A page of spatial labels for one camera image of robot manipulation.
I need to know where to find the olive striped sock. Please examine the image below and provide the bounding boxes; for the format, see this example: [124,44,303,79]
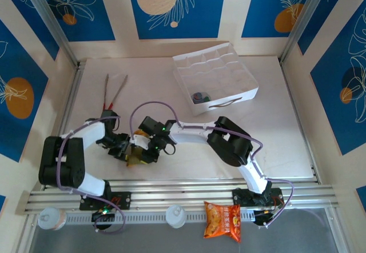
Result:
[127,130,152,168]

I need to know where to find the grey sock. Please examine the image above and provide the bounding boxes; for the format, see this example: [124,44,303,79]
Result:
[192,92,212,105]

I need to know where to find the perforated metal strip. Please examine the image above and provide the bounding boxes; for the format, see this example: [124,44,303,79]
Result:
[57,210,257,223]

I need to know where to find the white-lidded can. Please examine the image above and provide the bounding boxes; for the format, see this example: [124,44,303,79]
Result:
[165,204,186,229]
[38,207,67,231]

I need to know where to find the black controller board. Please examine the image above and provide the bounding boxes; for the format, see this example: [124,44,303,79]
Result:
[91,209,116,222]
[253,209,280,227]

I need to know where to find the metal tongs with red grips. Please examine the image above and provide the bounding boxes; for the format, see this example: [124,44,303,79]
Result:
[101,74,129,113]

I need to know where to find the white divided organizer box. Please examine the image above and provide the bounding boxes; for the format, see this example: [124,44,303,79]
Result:
[172,42,260,117]

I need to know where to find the orange snack bag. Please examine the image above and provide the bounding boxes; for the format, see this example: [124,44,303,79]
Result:
[203,200,242,244]

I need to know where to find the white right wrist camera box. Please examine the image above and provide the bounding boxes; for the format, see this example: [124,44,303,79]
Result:
[130,135,150,151]

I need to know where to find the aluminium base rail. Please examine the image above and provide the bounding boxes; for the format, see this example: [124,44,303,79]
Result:
[15,178,335,215]

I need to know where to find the brown strap box handle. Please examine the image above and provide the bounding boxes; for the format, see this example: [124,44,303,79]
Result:
[208,98,240,109]

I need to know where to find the aluminium frame post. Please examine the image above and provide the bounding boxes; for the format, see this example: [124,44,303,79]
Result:
[21,0,81,68]
[280,0,332,64]

